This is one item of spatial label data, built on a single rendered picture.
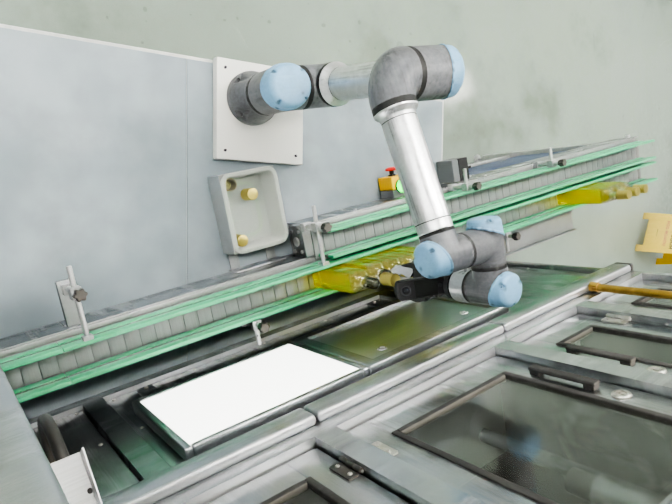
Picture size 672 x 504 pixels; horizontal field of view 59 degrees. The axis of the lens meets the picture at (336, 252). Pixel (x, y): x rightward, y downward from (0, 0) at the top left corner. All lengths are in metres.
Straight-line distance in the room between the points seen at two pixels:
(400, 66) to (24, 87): 0.89
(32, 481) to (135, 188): 1.33
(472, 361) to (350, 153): 0.87
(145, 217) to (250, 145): 0.36
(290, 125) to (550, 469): 1.22
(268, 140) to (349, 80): 0.37
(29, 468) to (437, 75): 1.10
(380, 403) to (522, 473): 0.34
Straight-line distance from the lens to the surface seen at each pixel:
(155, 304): 1.55
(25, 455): 0.41
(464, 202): 2.13
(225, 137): 1.73
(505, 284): 1.28
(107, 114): 1.66
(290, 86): 1.58
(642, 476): 1.01
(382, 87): 1.24
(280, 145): 1.80
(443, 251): 1.18
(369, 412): 1.21
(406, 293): 1.38
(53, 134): 1.62
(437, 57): 1.33
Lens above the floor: 2.34
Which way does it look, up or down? 55 degrees down
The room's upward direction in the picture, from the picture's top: 95 degrees clockwise
